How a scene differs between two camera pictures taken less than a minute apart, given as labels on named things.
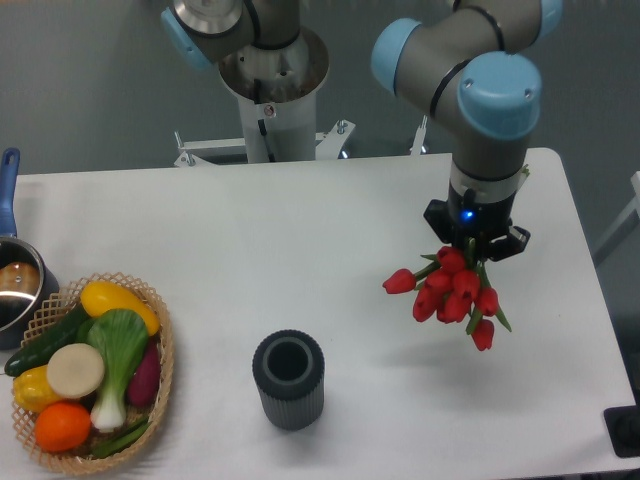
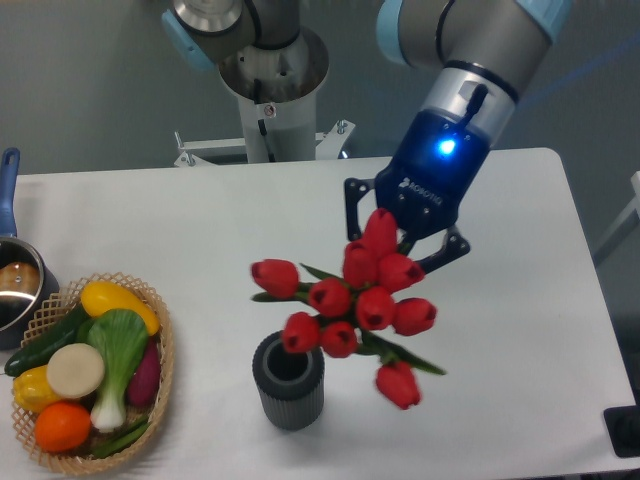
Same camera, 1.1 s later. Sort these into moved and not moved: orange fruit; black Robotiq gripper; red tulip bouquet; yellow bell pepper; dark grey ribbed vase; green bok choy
Moved: black Robotiq gripper; red tulip bouquet
Not moved: green bok choy; dark grey ribbed vase; orange fruit; yellow bell pepper
